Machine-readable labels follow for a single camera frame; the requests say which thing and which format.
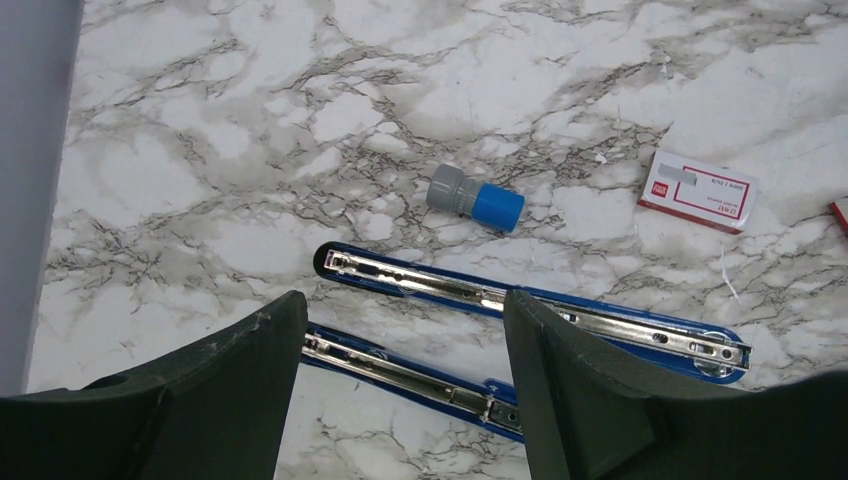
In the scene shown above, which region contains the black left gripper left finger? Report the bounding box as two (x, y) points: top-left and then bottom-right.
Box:
(1, 291), (308, 479)

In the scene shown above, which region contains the red white staple box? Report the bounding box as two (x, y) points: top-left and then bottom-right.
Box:
(637, 151), (758, 235)

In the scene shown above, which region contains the staple box tray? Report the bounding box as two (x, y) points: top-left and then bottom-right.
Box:
(829, 197), (848, 232)

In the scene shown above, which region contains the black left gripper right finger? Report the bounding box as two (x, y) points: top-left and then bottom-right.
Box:
(503, 290), (847, 479)

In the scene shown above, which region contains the grey blue small cylinder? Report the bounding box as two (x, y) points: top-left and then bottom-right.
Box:
(425, 164), (525, 232)

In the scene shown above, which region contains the blue black stapler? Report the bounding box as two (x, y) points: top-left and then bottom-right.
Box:
(313, 241), (752, 384)

